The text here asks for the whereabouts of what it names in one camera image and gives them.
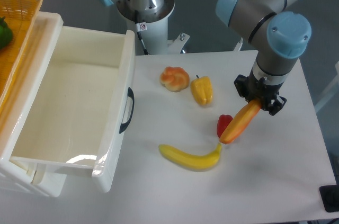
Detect dark blue drawer handle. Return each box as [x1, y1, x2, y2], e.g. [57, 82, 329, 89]
[119, 87, 135, 134]

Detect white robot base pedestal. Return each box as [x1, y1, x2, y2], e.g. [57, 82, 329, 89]
[117, 0, 190, 56]

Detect red bell pepper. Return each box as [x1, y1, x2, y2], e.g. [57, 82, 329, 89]
[217, 114, 233, 138]

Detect white drawer cabinet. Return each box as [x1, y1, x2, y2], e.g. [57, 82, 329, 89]
[1, 12, 66, 197]

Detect black device at table edge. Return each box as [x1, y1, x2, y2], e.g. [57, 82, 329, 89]
[319, 185, 338, 212]

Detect round knotted bread roll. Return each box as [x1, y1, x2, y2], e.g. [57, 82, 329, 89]
[159, 67, 190, 92]

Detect orange plastic basket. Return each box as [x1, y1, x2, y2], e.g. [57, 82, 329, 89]
[1, 0, 43, 110]

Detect black cable on pedestal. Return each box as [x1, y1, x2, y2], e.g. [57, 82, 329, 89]
[134, 11, 150, 56]

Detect green bell pepper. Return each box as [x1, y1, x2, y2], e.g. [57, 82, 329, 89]
[0, 17, 13, 49]

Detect yellow banana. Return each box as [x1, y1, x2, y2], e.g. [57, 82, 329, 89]
[158, 143, 222, 171]

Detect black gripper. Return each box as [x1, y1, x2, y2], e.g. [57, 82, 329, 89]
[234, 74, 287, 115]

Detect yellow bell pepper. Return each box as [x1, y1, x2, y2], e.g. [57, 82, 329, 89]
[190, 75, 213, 106]

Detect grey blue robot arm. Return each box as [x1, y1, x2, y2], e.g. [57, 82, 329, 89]
[100, 0, 311, 115]

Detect white frame at right edge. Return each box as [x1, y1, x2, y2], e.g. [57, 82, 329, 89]
[314, 62, 338, 113]

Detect open white upper drawer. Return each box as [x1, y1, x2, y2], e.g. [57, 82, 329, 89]
[11, 26, 135, 193]

